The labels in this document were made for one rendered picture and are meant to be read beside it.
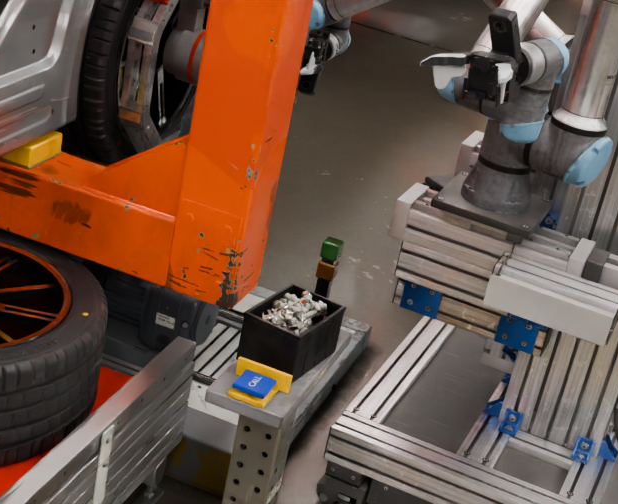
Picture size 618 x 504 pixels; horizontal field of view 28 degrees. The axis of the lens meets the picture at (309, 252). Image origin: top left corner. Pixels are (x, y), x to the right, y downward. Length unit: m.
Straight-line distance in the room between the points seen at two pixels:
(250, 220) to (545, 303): 0.63
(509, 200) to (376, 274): 1.55
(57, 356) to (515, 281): 0.94
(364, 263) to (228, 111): 1.82
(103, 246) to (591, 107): 1.08
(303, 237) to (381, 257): 0.28
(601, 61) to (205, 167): 0.82
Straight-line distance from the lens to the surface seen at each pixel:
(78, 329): 2.57
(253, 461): 2.75
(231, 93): 2.53
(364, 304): 4.00
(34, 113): 2.78
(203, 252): 2.66
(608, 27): 2.56
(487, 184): 2.70
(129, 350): 3.10
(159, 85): 3.32
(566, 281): 2.67
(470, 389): 3.26
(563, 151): 2.61
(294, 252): 4.25
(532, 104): 2.36
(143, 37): 2.96
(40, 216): 2.84
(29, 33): 2.72
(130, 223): 2.72
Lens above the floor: 1.79
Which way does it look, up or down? 25 degrees down
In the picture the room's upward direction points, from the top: 12 degrees clockwise
